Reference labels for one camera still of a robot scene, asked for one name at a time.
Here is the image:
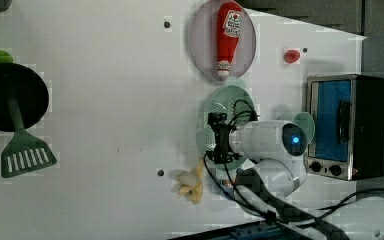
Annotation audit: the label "black toaster oven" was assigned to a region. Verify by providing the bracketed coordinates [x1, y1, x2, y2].
[305, 74, 384, 181]

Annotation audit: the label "red ketchup bottle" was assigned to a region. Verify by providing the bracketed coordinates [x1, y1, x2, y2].
[216, 1, 242, 78]

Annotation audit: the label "mint green oval strainer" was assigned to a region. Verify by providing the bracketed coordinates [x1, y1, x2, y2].
[196, 78, 254, 154]

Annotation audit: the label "small mint green pot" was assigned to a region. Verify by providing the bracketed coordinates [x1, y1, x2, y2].
[292, 112, 315, 144]

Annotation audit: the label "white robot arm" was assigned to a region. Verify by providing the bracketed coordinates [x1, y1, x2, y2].
[204, 112, 350, 240]

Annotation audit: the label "blue bowl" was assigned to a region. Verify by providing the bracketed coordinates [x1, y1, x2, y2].
[215, 175, 236, 201]

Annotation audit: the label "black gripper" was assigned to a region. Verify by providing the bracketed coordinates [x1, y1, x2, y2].
[207, 112, 243, 164]

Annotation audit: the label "grey oval plate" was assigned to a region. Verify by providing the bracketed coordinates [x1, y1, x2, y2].
[189, 0, 256, 82]

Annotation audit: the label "red plush strawberry far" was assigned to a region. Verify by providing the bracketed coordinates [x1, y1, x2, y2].
[284, 50, 301, 64]

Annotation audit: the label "blue bin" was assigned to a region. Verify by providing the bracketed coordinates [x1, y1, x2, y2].
[169, 222, 306, 240]

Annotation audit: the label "green spatula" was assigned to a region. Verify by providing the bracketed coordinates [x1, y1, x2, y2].
[1, 83, 57, 178]

